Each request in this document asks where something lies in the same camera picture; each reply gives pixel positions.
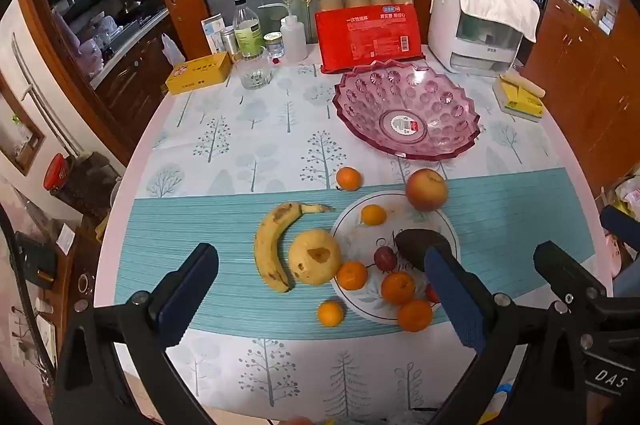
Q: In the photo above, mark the red paper cup package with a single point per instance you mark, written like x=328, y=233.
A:
x=370, y=35

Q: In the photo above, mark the dark avocado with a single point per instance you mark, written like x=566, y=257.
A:
x=412, y=245

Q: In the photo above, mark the yellow tin box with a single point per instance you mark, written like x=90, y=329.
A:
x=197, y=72

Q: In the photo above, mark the wooden cabinet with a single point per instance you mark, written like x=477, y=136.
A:
x=575, y=80

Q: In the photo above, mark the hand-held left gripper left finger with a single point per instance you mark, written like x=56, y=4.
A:
x=182, y=300

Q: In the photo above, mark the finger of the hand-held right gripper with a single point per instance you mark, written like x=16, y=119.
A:
x=620, y=225
x=565, y=272

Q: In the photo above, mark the yellow banana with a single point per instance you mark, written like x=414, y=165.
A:
x=265, y=250

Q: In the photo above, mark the red plum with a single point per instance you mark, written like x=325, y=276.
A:
x=385, y=257
x=431, y=294

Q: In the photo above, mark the yellow tissue pack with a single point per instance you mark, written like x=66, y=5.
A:
x=520, y=100

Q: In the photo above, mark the white cloth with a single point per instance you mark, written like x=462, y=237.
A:
x=495, y=0

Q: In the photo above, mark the orange tangerine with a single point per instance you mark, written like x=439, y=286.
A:
x=398, y=287
x=415, y=316
x=348, y=178
x=373, y=214
x=351, y=275
x=331, y=313

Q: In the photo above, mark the white carton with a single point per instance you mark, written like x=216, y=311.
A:
x=212, y=30

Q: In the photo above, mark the silver metal can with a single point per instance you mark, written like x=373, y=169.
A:
x=229, y=40

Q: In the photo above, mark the red apple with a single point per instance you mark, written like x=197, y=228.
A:
x=426, y=190

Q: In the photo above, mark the yellow pear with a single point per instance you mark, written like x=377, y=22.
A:
x=307, y=250

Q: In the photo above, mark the small lidded glass jar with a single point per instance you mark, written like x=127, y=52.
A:
x=273, y=45

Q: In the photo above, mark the white squeeze bottle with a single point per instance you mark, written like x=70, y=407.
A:
x=294, y=40

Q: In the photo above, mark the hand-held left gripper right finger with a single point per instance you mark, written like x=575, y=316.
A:
x=452, y=300

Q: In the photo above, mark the red lidded jar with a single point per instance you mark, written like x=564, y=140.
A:
x=55, y=172

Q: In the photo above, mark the pink glass bowl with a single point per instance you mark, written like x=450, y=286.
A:
x=430, y=100

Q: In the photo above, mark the white tabletop appliance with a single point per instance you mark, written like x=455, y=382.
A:
x=442, y=25

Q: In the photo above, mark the clear glass tumbler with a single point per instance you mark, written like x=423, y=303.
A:
x=256, y=72

